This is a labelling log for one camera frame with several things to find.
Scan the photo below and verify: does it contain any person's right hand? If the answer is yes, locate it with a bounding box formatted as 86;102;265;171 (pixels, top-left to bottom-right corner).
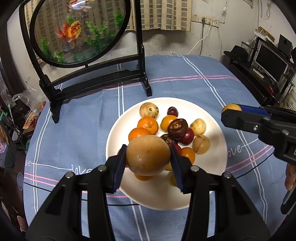
284;163;296;191

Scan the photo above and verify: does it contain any clear plastic bag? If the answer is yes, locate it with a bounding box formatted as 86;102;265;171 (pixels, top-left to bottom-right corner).
12;88;49;109

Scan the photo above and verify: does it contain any black speaker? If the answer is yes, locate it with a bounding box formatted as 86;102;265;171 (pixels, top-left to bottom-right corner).
277;34;293;55

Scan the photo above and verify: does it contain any small tan potato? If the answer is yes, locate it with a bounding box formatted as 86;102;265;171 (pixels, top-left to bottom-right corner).
190;118;207;136

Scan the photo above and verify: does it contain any wooden side table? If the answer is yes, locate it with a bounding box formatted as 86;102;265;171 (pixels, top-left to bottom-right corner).
22;109;42;135

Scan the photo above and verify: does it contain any round goldfish screen black stand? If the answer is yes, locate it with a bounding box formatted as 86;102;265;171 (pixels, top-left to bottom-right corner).
18;0;152;124

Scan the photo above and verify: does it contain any dark purple mangosteen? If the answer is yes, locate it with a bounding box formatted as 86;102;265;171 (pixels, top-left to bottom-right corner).
167;118;189;140
160;134;178;146

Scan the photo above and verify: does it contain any white power cable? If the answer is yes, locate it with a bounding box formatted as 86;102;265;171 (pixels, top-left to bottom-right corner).
188;22;213;56

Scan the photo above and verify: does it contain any white remote control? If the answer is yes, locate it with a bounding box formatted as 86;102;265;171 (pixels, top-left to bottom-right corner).
252;68;265;79

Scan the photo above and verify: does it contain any thin black cable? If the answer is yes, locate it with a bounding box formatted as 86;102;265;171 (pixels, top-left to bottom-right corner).
23;153;274;207

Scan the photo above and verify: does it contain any beige checked curtain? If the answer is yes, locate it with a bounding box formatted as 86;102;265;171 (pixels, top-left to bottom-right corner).
24;0;193;56

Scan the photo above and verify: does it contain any white round plate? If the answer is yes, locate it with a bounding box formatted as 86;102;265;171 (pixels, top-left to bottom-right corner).
106;97;228;211

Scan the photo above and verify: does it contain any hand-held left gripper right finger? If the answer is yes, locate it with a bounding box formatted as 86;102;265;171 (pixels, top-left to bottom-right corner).
169;144;271;241

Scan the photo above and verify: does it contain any white wall socket strip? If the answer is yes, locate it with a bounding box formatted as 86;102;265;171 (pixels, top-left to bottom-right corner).
192;13;220;28

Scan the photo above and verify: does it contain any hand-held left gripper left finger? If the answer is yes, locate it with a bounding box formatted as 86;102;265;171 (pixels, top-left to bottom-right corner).
25;144;127;241

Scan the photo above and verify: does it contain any speckled tan longan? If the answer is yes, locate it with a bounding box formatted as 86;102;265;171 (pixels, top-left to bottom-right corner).
139;102;159;118

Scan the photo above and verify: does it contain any large tan potato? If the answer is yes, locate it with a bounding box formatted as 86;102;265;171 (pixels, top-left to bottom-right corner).
125;135;171;176

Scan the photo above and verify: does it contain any blue striped tablecloth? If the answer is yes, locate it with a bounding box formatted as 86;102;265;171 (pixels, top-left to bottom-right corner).
23;55;288;241

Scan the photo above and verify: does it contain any white bucket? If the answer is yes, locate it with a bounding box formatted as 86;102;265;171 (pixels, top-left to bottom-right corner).
285;91;296;109

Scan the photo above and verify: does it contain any computer monitor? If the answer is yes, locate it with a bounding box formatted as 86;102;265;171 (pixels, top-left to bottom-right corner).
252;44;289;77

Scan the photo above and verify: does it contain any large orange tangerine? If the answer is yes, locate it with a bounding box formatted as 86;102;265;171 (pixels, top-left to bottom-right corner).
137;116;159;135

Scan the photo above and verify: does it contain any black hat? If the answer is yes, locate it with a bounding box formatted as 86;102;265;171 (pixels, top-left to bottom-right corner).
223;45;249;61

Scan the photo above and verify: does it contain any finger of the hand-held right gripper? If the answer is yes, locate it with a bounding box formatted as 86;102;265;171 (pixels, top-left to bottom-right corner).
240;105;296;126
221;109;296;165

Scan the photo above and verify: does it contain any yellow orange tangerine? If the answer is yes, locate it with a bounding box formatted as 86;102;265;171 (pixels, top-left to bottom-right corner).
160;115;177;131

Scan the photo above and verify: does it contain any black desk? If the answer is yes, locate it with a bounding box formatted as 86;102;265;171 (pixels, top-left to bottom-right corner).
228;58;296;107

